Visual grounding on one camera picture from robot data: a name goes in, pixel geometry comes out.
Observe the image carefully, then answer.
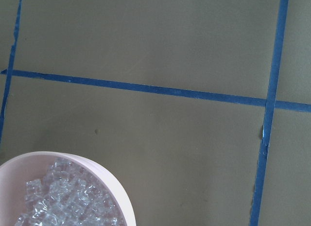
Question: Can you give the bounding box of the pile of clear ice cubes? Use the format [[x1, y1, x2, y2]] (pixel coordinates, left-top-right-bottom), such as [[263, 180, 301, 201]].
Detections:
[[15, 158, 125, 226]]

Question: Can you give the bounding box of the pink bowl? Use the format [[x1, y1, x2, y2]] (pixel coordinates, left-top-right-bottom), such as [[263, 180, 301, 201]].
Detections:
[[0, 151, 136, 226]]

